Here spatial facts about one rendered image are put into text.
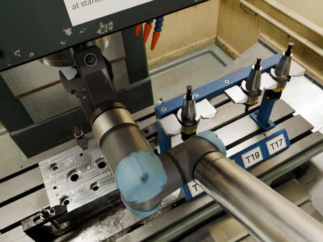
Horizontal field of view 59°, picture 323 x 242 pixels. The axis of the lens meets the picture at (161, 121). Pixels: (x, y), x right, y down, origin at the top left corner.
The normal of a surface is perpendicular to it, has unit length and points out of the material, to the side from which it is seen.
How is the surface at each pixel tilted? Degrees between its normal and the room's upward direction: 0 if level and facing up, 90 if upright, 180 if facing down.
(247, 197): 32
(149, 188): 91
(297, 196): 7
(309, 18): 90
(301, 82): 24
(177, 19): 90
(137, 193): 91
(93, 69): 59
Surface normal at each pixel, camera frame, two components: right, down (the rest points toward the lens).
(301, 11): -0.88, 0.40
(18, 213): -0.07, -0.64
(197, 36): 0.47, 0.66
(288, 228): -0.50, -0.64
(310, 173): -0.42, -0.41
